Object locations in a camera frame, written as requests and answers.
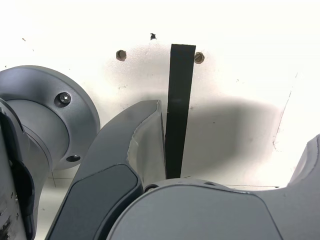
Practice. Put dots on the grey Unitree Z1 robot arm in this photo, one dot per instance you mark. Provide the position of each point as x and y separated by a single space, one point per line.
37 105

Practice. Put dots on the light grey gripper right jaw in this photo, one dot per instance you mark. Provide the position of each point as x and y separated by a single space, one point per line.
200 215

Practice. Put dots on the black tape strip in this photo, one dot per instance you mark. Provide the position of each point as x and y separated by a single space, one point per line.
178 112

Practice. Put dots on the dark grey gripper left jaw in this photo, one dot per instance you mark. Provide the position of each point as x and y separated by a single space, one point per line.
100 190

